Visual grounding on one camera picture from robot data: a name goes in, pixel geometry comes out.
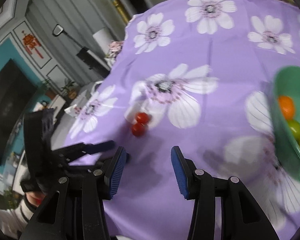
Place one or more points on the striped sleeve forearm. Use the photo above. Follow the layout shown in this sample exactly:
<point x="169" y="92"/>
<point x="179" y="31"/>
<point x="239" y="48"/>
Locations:
<point x="14" y="221"/>

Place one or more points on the potted plant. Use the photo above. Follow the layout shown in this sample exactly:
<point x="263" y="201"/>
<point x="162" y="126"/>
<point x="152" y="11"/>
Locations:
<point x="69" y="89"/>

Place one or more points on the green plastic bowl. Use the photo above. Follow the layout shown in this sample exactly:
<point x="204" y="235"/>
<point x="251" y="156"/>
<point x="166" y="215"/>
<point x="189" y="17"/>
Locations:
<point x="286" y="82"/>

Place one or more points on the white paper roll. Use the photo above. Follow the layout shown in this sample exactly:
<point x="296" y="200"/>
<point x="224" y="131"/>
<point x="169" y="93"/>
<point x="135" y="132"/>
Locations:
<point x="103" y="38"/>

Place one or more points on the red cherry tomato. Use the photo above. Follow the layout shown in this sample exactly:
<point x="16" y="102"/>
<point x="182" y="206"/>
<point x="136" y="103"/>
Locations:
<point x="142" y="118"/>
<point x="138" y="129"/>

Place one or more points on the green fruit in bowl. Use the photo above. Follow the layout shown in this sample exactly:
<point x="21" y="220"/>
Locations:
<point x="295" y="128"/>

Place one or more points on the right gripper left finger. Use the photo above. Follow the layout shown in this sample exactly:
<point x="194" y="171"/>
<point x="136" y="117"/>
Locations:
<point x="101" y="185"/>

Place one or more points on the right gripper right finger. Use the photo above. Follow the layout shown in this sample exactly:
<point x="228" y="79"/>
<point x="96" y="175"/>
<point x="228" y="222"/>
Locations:
<point x="197" y="185"/>

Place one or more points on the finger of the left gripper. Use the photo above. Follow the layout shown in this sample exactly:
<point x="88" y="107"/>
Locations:
<point x="98" y="148"/>
<point x="102" y="161"/>

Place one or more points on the purple floral tablecloth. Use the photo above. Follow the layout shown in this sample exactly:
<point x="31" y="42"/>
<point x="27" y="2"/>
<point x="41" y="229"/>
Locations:
<point x="201" y="70"/>

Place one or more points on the red chinese knot decoration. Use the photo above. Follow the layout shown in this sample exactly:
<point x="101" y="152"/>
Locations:
<point x="31" y="43"/>

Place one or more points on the orange tangerine in bowl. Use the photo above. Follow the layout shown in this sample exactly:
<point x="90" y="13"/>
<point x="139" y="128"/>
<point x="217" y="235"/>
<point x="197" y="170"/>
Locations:
<point x="287" y="107"/>

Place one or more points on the person's left hand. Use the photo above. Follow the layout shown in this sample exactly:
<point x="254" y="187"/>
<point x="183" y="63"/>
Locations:
<point x="35" y="198"/>

